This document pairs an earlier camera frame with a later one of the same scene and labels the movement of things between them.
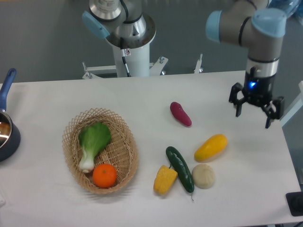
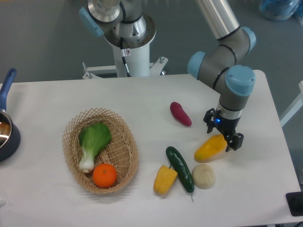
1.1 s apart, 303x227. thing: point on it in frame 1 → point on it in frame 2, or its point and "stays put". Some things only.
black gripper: (258, 91) → (235, 140)
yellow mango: (211, 147) stays put
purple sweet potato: (178, 111) stays put
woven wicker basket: (121, 152) stays put
